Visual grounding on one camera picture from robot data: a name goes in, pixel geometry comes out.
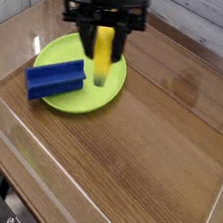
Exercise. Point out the clear acrylic tray wall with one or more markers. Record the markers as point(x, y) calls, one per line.
point(153, 155)

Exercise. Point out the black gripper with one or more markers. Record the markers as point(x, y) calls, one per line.
point(108, 13)

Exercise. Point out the blue plastic block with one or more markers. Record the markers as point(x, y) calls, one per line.
point(43, 81)

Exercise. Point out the yellow toy banana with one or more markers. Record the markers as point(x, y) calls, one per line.
point(102, 55)

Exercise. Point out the green round plate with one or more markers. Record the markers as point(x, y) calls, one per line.
point(90, 97)

